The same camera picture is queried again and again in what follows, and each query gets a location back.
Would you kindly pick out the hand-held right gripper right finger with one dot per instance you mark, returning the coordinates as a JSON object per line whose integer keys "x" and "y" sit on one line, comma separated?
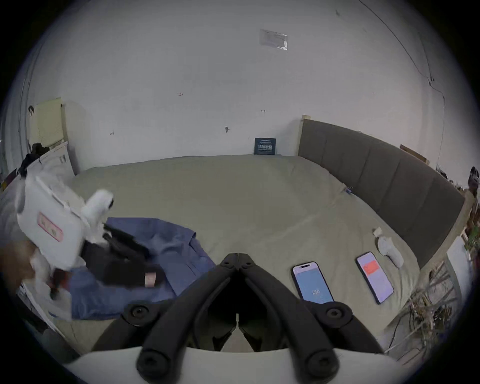
{"x": 296, "y": 322}

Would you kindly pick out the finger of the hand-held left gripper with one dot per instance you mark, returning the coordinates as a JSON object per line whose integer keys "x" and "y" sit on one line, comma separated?
{"x": 127, "y": 243}
{"x": 131, "y": 273}

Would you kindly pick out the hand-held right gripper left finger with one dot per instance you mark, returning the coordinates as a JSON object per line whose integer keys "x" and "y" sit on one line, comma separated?
{"x": 180, "y": 322}

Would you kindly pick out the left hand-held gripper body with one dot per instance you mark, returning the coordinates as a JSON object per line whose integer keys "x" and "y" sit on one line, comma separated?
{"x": 48, "y": 225}

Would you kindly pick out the blue shirt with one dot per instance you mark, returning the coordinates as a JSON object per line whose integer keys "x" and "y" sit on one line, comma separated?
{"x": 176, "y": 243}

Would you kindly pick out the person's left hand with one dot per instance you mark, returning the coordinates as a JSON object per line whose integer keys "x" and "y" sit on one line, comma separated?
{"x": 15, "y": 262}

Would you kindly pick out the phone with blue screen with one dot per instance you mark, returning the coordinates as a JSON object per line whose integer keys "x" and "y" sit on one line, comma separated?
{"x": 313, "y": 281}

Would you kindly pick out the phone with red-marked screen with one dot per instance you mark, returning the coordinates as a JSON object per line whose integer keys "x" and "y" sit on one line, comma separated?
{"x": 375, "y": 277}

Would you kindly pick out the pale cabinet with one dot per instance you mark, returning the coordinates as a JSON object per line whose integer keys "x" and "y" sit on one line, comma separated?
{"x": 52, "y": 127}

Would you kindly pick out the white sock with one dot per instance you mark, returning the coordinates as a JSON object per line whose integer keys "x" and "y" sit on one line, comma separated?
{"x": 390, "y": 252}

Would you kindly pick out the small beige paper scrap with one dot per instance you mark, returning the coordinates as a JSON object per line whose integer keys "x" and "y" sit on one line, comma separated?
{"x": 377, "y": 232}

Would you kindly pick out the bed with beige sheet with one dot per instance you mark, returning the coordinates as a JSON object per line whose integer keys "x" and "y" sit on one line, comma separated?
{"x": 243, "y": 202}

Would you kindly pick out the dry potted plant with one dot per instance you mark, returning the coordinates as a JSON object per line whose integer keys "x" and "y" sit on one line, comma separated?
{"x": 423, "y": 311}

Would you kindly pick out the dark card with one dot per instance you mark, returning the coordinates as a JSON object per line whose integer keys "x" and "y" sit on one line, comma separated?
{"x": 265, "y": 146}

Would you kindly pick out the grey padded headboard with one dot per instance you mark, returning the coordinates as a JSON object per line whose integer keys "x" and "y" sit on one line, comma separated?
{"x": 375, "y": 168}

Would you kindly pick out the clear plastic wall sheet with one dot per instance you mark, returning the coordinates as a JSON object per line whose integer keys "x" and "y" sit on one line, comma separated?
{"x": 273, "y": 39}

